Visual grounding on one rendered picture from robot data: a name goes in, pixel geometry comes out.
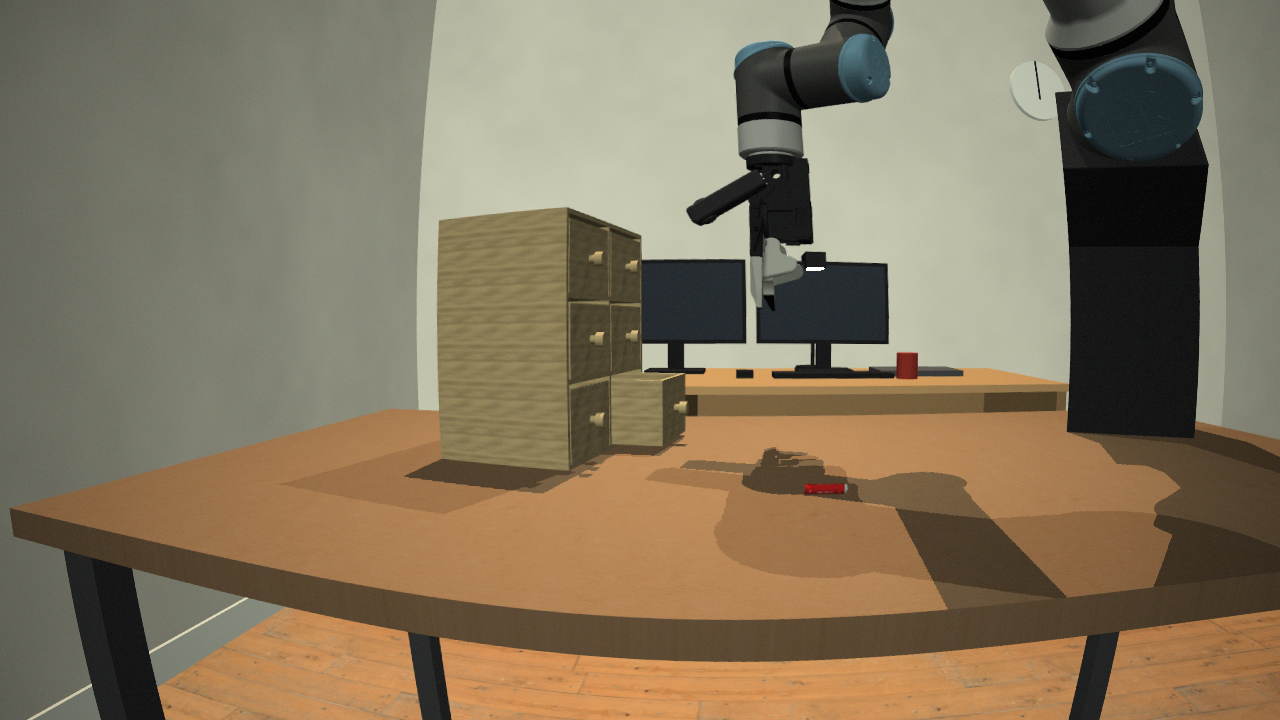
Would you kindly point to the brown wooden chest of drawers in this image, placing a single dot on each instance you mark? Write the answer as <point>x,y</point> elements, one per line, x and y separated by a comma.
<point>503,337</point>

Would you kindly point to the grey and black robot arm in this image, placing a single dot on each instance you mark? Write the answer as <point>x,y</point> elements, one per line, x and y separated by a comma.
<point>1137,98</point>

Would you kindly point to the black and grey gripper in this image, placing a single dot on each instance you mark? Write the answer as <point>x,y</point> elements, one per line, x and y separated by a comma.
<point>773,217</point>

